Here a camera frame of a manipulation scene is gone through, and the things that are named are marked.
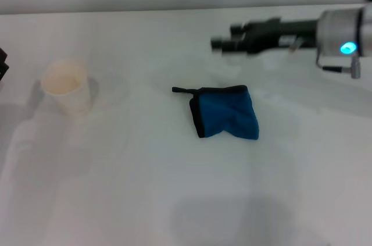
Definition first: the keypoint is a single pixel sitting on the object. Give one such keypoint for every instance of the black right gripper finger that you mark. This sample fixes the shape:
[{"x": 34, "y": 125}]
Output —
[
  {"x": 241, "y": 29},
  {"x": 229, "y": 46}
]

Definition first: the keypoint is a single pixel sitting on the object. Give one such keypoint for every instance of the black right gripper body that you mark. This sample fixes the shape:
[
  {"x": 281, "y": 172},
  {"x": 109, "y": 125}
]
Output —
[{"x": 270, "y": 35}]

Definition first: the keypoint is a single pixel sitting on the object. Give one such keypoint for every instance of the blue rag with black trim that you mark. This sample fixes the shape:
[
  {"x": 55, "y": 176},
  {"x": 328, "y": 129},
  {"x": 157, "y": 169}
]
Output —
[{"x": 229, "y": 112}]

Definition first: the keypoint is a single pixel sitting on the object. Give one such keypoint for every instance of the white paper cup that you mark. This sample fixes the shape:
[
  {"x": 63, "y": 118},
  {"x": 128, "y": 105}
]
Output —
[{"x": 72, "y": 97}]

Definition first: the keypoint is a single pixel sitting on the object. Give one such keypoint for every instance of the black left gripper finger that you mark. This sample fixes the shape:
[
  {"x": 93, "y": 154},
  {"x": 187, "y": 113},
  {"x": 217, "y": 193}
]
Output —
[{"x": 3, "y": 64}]

